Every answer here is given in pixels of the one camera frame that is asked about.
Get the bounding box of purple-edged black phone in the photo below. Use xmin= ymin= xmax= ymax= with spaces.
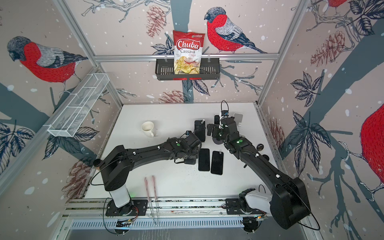
xmin=194 ymin=120 xmax=206 ymax=143

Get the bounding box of large black reflective phone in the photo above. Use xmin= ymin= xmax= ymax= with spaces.
xmin=183 ymin=159 xmax=197 ymax=165

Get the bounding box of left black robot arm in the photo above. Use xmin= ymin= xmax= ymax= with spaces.
xmin=94 ymin=133 xmax=202 ymax=209

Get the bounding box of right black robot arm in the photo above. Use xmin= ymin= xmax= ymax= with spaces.
xmin=207 ymin=117 xmax=312 ymax=229

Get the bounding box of tall black phone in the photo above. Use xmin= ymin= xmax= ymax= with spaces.
xmin=214 ymin=115 xmax=221 ymax=125

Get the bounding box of grey round base stand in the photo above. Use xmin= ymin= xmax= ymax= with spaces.
xmin=213 ymin=137 xmax=223 ymax=145

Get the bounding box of white ceramic mug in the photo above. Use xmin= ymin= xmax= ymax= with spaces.
xmin=141 ymin=121 xmax=156 ymax=138

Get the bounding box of right pink chopstick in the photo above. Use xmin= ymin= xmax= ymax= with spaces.
xmin=151 ymin=175 xmax=159 ymax=226

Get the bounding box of pink chopstick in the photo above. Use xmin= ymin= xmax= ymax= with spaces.
xmin=151 ymin=175 xmax=159 ymax=226
xmin=144 ymin=176 xmax=154 ymax=218

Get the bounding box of left pink chopstick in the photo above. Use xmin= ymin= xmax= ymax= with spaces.
xmin=144 ymin=176 xmax=154 ymax=218

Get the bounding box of Chuba cassava chips bag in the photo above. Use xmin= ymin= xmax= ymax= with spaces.
xmin=173 ymin=31 xmax=205 ymax=75

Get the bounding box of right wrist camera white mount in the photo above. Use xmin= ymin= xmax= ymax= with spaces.
xmin=221 ymin=110 xmax=229 ymax=118

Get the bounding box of black wire wall basket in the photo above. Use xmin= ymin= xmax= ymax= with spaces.
xmin=155 ymin=58 xmax=221 ymax=81

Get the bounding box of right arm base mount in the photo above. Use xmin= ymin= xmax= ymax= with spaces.
xmin=221 ymin=188 xmax=266 ymax=216

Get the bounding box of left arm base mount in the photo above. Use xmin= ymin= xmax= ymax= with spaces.
xmin=105 ymin=199 xmax=148 ymax=217

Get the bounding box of white wire mesh shelf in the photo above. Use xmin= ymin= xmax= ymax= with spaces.
xmin=48 ymin=73 xmax=110 ymax=137

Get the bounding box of aluminium front rail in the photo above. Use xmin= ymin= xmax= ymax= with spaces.
xmin=64 ymin=196 xmax=311 ymax=217

